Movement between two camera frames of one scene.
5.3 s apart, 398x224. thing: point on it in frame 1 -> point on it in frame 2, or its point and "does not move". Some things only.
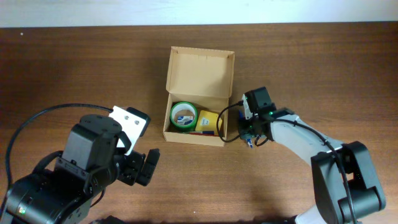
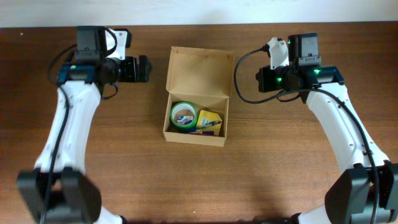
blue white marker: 203,133 does not move
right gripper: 244,130 -> 263,79
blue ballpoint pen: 249,140 -> 194,129
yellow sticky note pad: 207,121 does not move
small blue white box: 185,120 does not move
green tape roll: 181,106 does not move
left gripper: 137,168 -> 135,69
